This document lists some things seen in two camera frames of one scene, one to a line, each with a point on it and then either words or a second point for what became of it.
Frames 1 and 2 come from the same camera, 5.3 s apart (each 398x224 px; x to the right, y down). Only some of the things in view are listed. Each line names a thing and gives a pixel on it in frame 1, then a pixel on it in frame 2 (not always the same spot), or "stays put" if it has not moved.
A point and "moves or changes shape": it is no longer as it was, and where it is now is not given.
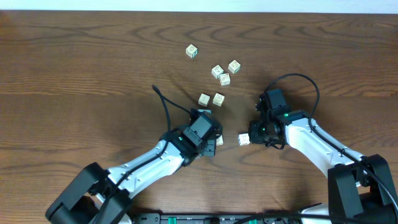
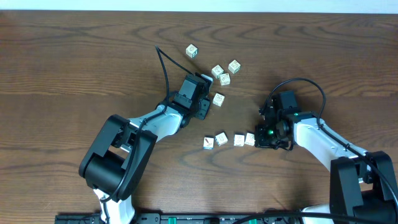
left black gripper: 210,147 to 204,106
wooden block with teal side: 191,51 stays put
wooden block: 225,79 stays put
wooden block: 216,70 stays put
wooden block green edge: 234,66 stays put
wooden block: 244,139 moves or changes shape
